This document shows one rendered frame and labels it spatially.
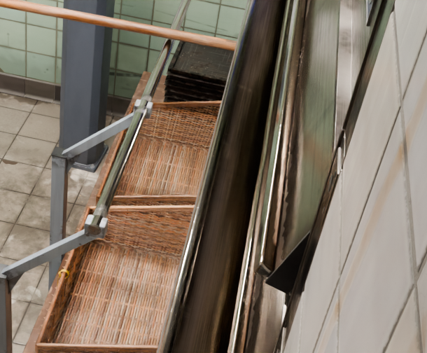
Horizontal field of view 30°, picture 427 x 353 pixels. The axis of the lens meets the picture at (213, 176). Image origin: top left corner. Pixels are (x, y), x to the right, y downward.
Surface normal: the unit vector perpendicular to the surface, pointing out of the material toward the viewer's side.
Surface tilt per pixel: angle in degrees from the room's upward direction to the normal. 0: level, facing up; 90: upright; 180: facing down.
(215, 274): 10
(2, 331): 90
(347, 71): 0
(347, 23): 0
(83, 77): 90
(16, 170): 0
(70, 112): 90
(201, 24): 90
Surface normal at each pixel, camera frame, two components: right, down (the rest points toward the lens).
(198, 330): 0.31, -0.72
